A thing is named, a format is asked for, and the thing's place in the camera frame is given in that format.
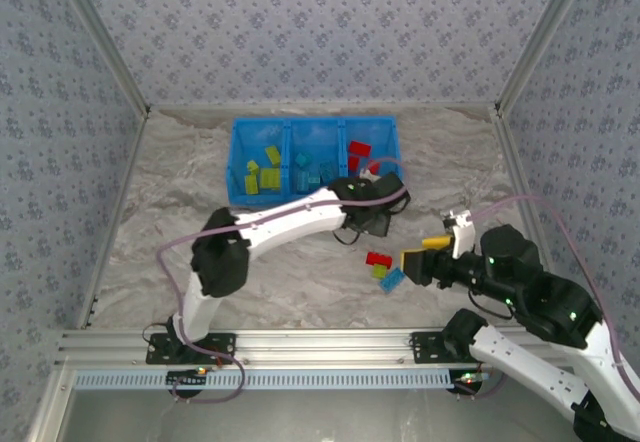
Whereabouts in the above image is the aluminium frame leg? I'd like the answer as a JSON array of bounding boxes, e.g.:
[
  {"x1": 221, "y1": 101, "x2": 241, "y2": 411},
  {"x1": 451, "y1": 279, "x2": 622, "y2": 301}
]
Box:
[{"x1": 24, "y1": 364, "x2": 76, "y2": 442}]

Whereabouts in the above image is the grey metal lower panel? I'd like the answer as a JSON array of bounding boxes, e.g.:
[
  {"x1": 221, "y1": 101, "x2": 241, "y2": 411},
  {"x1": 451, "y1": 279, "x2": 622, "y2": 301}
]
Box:
[{"x1": 64, "y1": 389, "x2": 576, "y2": 442}]

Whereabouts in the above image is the aluminium frame post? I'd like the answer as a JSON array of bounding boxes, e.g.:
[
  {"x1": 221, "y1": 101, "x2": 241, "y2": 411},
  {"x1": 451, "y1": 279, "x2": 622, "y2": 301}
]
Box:
[
  {"x1": 48, "y1": 0, "x2": 152, "y2": 116},
  {"x1": 493, "y1": 0, "x2": 599, "y2": 116}
]

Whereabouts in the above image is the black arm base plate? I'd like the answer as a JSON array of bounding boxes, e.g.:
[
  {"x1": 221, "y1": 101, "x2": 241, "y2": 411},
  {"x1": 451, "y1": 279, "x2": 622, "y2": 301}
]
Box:
[
  {"x1": 145, "y1": 332, "x2": 237, "y2": 365},
  {"x1": 410, "y1": 331, "x2": 504, "y2": 365}
]

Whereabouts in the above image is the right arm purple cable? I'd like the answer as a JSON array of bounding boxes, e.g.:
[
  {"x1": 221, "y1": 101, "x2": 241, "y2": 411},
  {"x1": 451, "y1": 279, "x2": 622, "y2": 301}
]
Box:
[{"x1": 469, "y1": 194, "x2": 640, "y2": 401}]

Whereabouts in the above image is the blue three-compartment plastic bin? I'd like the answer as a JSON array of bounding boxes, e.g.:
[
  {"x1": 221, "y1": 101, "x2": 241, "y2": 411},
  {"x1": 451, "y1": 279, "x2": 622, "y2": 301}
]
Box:
[{"x1": 225, "y1": 115, "x2": 405, "y2": 208}]

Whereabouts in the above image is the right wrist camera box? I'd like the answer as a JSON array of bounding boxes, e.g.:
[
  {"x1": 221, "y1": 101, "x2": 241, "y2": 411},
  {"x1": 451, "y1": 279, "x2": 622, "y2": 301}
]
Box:
[{"x1": 440, "y1": 208, "x2": 475, "y2": 259}]

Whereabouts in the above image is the wide aluminium base rail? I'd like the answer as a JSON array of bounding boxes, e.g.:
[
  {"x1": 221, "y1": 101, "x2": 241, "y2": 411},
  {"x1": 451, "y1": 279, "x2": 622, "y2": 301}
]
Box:
[{"x1": 54, "y1": 326, "x2": 599, "y2": 366}]

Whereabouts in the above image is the slotted white cable duct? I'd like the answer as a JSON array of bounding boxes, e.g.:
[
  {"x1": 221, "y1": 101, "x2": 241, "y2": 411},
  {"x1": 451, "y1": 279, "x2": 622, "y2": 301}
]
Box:
[{"x1": 74, "y1": 367, "x2": 454, "y2": 391}]

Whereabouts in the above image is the aluminium side rail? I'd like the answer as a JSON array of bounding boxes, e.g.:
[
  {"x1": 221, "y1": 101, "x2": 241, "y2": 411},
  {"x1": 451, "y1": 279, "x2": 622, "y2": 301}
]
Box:
[
  {"x1": 74, "y1": 109, "x2": 151, "y2": 331},
  {"x1": 492, "y1": 106, "x2": 561, "y2": 283}
]

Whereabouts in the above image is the small electronics board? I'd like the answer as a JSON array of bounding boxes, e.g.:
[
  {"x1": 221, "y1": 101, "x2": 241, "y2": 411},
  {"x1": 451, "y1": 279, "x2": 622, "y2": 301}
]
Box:
[
  {"x1": 449, "y1": 369, "x2": 494, "y2": 396},
  {"x1": 166, "y1": 367, "x2": 209, "y2": 393}
]

